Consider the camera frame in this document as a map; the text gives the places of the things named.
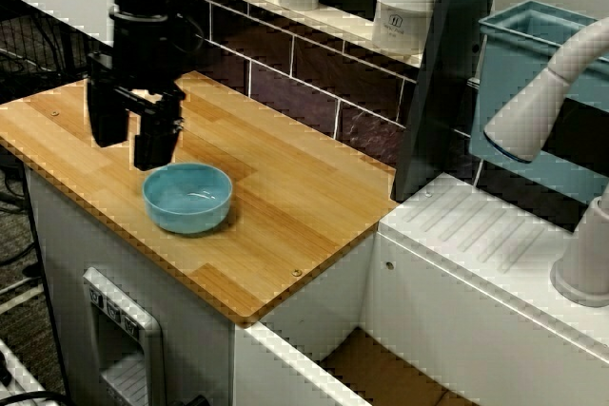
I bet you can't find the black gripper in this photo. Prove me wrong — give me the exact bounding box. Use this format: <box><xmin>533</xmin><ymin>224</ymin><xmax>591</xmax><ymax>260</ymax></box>
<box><xmin>88</xmin><ymin>15</ymin><xmax>187</xmax><ymax>172</ymax></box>

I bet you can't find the blue ceramic bowl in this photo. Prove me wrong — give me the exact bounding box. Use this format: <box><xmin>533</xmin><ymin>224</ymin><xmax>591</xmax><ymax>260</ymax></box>
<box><xmin>142</xmin><ymin>161</ymin><xmax>234</xmax><ymax>236</ymax></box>

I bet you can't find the white toy sink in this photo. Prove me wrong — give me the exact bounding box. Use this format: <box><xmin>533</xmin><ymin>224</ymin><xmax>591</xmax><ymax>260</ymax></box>
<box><xmin>232</xmin><ymin>171</ymin><xmax>609</xmax><ymax>406</ymax></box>

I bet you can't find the white toy kitchen cabinet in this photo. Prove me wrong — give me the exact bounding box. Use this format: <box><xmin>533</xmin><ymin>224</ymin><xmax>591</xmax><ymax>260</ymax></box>
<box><xmin>22</xmin><ymin>158</ymin><xmax>382</xmax><ymax>406</ymax></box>

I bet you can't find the white floor strip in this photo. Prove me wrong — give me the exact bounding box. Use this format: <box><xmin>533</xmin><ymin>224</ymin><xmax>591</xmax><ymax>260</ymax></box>
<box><xmin>0</xmin><ymin>275</ymin><xmax>45</xmax><ymax>315</ymax></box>

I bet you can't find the grey dispenser panel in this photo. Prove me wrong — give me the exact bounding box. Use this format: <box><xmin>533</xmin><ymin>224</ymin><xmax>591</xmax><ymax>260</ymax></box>
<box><xmin>81</xmin><ymin>266</ymin><xmax>166</xmax><ymax>406</ymax></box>

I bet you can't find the white jar with printed logo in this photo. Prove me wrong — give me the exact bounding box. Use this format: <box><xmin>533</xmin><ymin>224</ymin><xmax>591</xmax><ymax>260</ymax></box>
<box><xmin>371</xmin><ymin>0</ymin><xmax>440</xmax><ymax>54</ymax></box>

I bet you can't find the brown cardboard sheet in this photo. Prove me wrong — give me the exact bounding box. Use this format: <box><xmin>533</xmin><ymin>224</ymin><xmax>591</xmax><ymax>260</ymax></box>
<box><xmin>321</xmin><ymin>328</ymin><xmax>461</xmax><ymax>406</ymax></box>

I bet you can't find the blue plastic bin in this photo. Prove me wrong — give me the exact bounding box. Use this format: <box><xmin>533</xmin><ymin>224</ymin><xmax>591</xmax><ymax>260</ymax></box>
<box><xmin>468</xmin><ymin>0</ymin><xmax>609</xmax><ymax>203</ymax></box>

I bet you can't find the grey toy faucet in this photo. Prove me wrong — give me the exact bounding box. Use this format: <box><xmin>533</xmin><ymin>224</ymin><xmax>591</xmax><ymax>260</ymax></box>
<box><xmin>481</xmin><ymin>15</ymin><xmax>609</xmax><ymax>310</ymax></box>

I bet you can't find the black wire mesh fence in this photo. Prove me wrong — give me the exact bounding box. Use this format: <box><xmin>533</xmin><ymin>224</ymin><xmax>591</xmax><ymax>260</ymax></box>
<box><xmin>0</xmin><ymin>0</ymin><xmax>115</xmax><ymax>99</ymax></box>

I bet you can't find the black cable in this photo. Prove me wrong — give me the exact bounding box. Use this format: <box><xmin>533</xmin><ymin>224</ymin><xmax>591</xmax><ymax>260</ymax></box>
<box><xmin>0</xmin><ymin>389</ymin><xmax>69</xmax><ymax>406</ymax></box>

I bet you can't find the dark grey upright post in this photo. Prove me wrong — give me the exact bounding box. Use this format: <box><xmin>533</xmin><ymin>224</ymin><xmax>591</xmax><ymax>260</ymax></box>
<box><xmin>391</xmin><ymin>0</ymin><xmax>506</xmax><ymax>203</ymax></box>

